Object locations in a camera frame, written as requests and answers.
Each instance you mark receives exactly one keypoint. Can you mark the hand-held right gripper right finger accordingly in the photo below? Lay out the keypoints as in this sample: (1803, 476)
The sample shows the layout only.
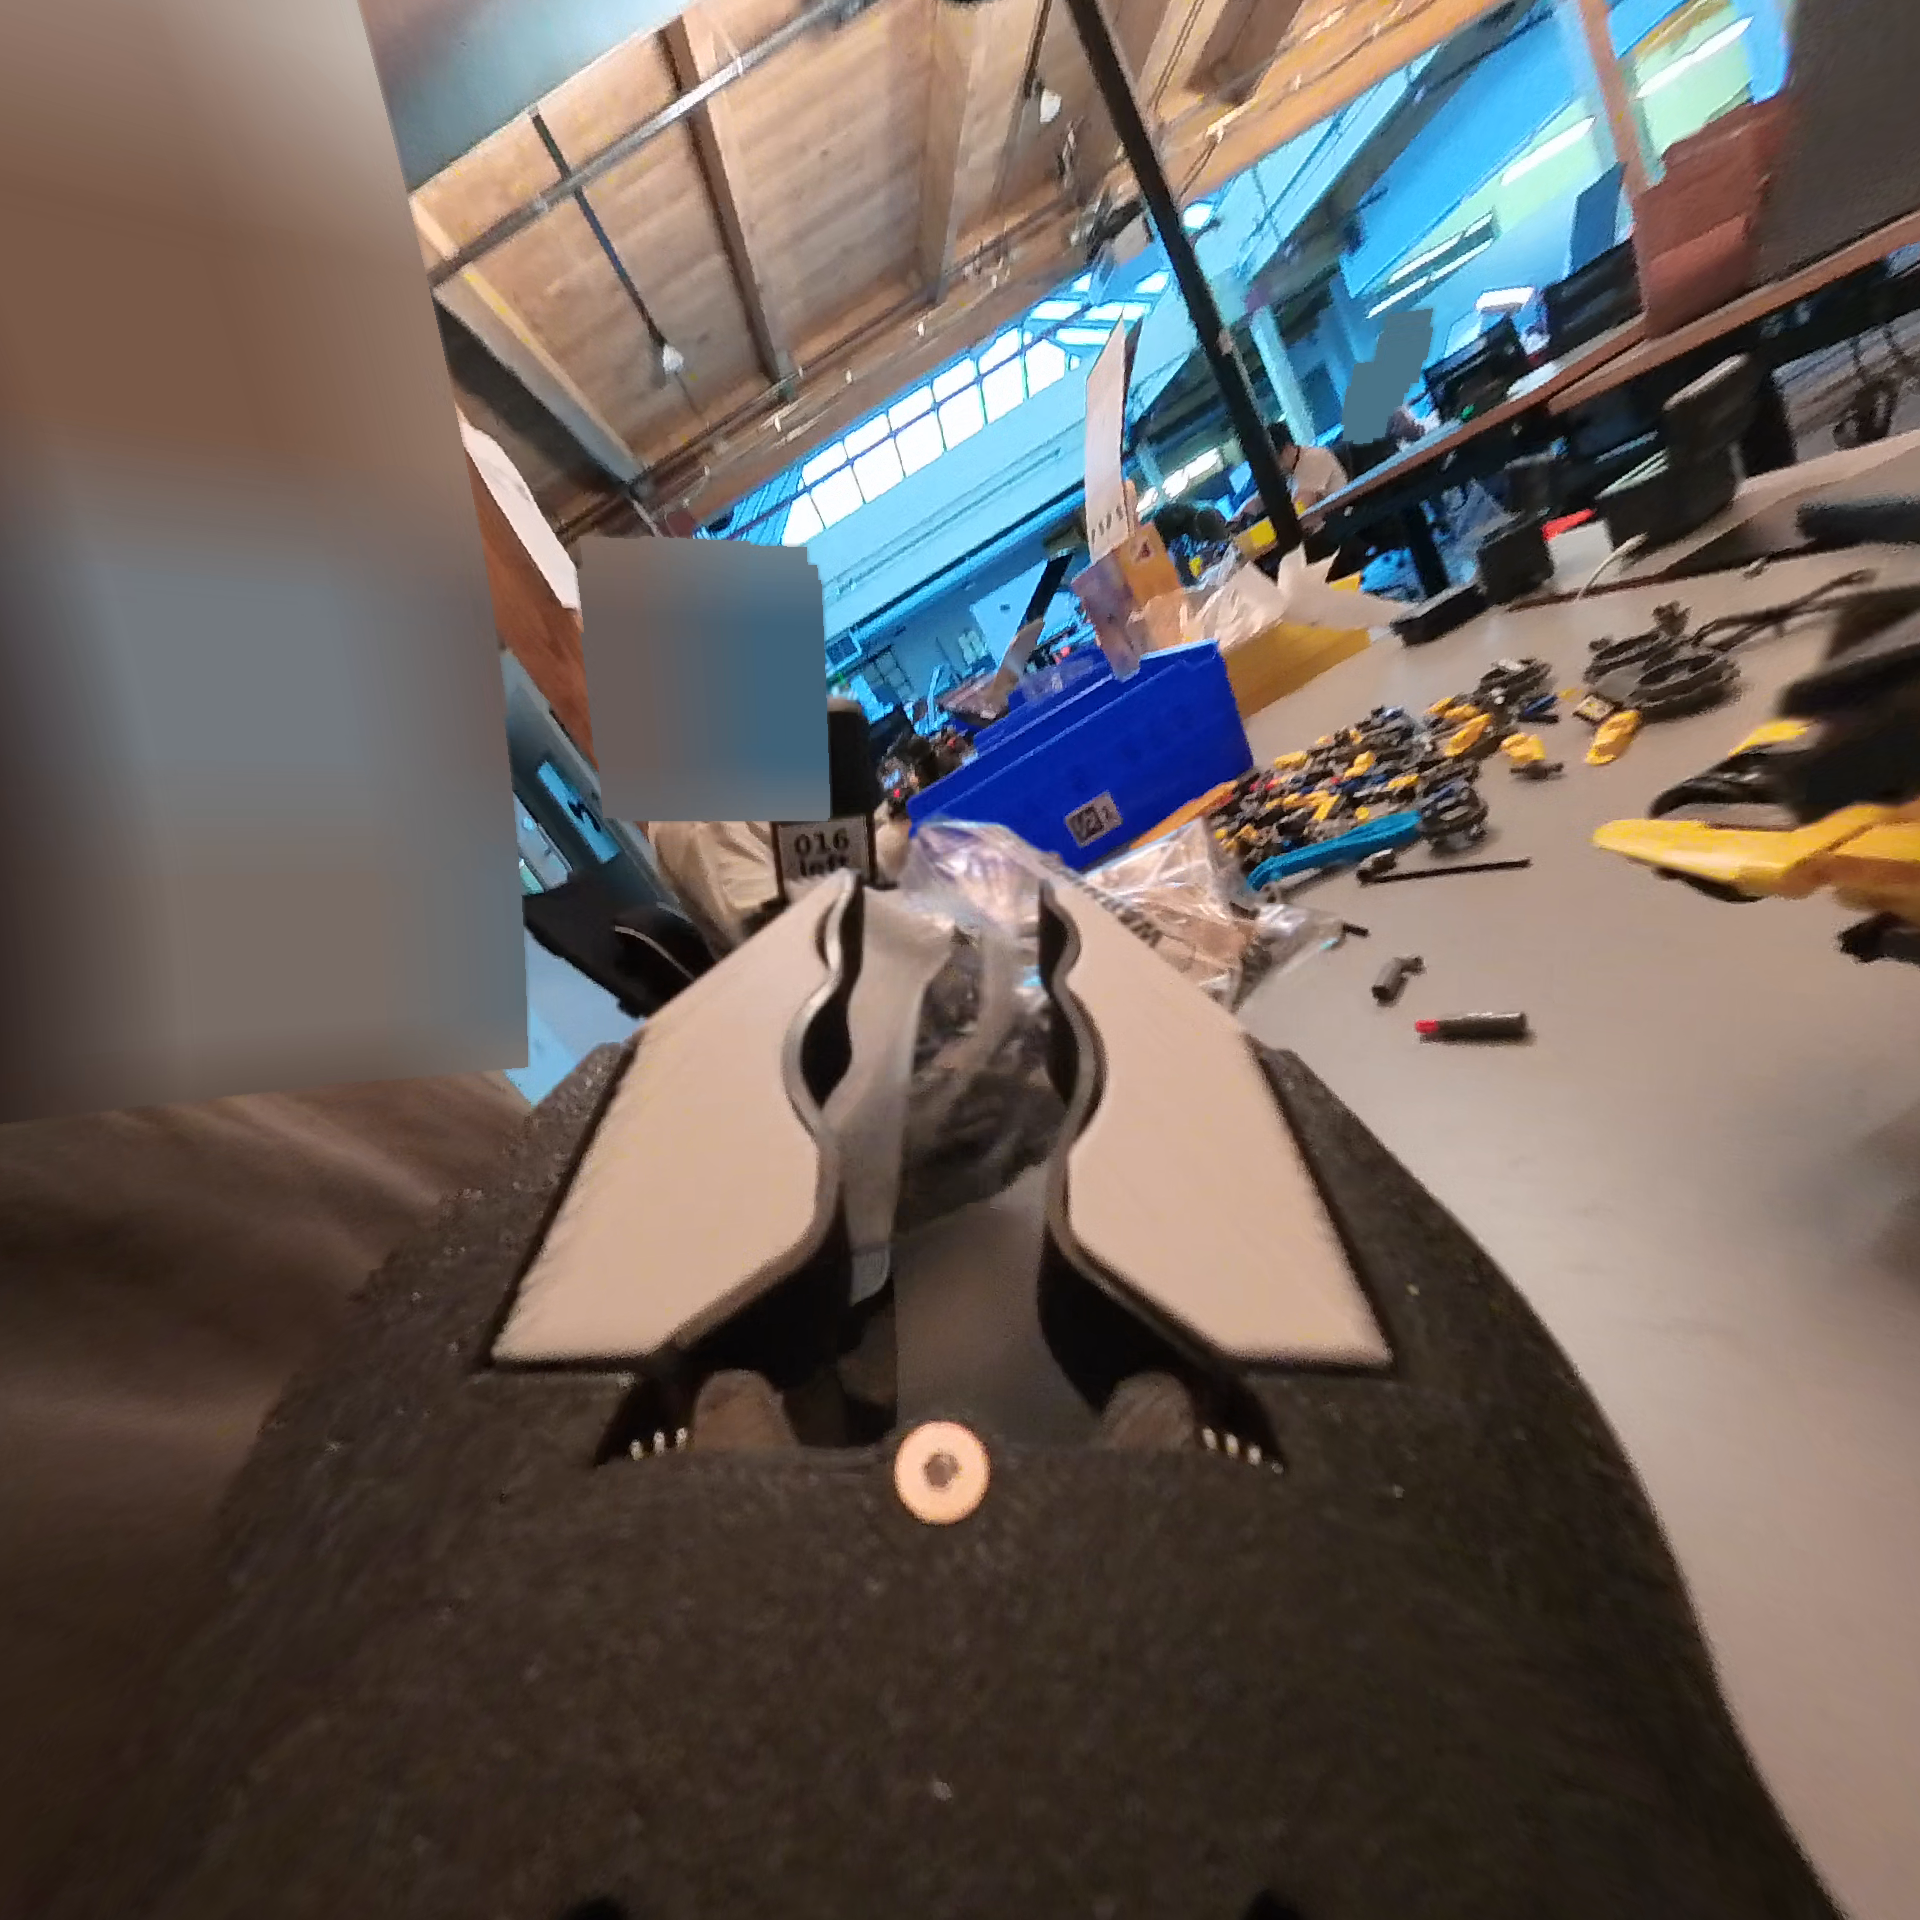
(1200, 1200)

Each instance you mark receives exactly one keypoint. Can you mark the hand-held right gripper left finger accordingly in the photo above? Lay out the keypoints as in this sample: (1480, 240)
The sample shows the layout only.
(674, 1200)

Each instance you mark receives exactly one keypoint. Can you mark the clear bag of grey parts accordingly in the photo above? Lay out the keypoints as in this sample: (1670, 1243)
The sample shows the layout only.
(1154, 901)

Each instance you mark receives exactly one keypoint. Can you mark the blue plastic bin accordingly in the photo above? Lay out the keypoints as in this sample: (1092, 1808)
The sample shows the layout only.
(1108, 749)

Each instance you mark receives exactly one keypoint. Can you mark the red-tipped black pin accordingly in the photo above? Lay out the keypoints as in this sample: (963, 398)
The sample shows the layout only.
(1476, 1026)

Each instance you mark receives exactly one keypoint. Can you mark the colourful product box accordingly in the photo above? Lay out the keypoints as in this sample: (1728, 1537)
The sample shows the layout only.
(1131, 593)

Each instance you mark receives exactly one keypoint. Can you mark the blue brick separator tool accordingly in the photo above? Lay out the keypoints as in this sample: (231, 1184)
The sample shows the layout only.
(1336, 856)

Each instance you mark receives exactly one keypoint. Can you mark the long black axle rod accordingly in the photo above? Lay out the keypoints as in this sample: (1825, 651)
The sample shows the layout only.
(1447, 869)

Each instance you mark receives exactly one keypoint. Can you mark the tall folded paper leaflet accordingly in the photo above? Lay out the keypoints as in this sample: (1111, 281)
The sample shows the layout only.
(1107, 434)

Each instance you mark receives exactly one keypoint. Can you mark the yellow plastic bin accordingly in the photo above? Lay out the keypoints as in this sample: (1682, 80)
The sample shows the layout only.
(1298, 661)

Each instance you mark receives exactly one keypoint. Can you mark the pile of small brick parts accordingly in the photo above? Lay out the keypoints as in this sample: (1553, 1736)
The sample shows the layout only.
(1382, 764)

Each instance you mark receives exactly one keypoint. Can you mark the black ceiling pole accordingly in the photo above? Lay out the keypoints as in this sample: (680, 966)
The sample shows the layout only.
(1185, 284)

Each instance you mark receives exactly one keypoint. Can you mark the flat black box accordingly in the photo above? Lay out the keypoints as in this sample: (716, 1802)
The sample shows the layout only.
(1440, 618)

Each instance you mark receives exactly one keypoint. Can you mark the yellow toy vehicle model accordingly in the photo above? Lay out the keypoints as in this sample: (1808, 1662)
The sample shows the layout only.
(1785, 840)

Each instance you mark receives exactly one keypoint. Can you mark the black charger block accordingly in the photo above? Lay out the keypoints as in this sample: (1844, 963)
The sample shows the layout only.
(1516, 562)

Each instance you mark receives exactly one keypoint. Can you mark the black toothed wheel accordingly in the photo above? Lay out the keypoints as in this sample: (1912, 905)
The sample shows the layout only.
(1658, 667)

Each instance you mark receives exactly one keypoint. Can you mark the black charging dock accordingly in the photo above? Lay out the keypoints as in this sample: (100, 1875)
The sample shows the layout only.
(1688, 451)

